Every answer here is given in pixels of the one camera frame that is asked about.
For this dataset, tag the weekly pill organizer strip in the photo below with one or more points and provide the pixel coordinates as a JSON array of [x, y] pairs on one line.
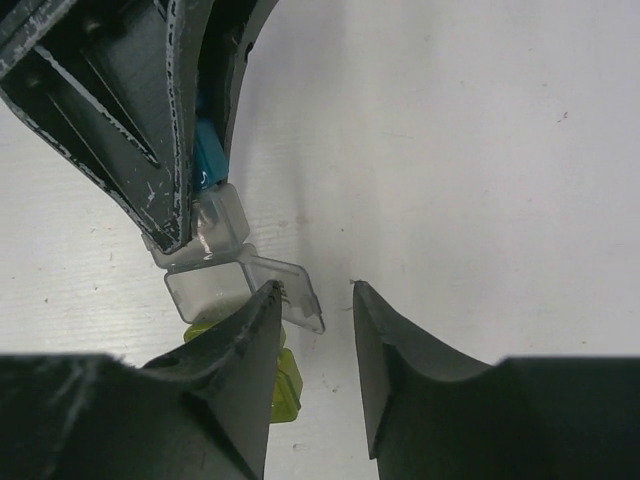
[[217, 271]]

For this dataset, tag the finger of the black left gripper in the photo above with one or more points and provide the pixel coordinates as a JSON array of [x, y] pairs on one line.
[[231, 31], [110, 86]]

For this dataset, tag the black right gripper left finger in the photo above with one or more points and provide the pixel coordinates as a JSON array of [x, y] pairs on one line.
[[200, 411]]

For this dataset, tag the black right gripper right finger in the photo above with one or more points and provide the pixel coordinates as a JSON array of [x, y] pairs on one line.
[[433, 412]]

